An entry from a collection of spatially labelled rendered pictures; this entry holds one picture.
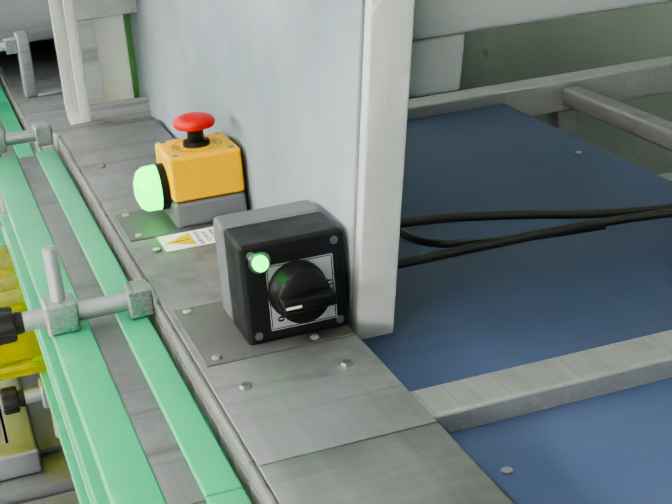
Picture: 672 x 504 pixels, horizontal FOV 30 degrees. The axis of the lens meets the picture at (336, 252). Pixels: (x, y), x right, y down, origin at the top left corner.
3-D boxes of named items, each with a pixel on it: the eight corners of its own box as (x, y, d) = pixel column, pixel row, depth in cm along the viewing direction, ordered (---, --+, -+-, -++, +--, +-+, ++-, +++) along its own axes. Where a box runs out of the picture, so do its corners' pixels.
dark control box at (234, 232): (322, 289, 102) (222, 309, 100) (313, 196, 100) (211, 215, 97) (357, 325, 95) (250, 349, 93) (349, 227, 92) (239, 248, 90)
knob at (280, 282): (327, 310, 94) (342, 326, 91) (270, 322, 93) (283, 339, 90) (322, 254, 92) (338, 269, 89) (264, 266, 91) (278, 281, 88)
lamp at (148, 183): (163, 201, 123) (133, 206, 122) (157, 157, 122) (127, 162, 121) (173, 214, 119) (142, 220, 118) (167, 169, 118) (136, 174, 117)
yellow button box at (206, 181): (234, 196, 127) (162, 209, 125) (226, 124, 124) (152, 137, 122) (253, 216, 121) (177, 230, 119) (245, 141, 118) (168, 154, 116)
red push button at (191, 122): (172, 147, 121) (167, 113, 120) (212, 140, 123) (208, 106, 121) (181, 157, 118) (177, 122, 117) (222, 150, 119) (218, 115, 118)
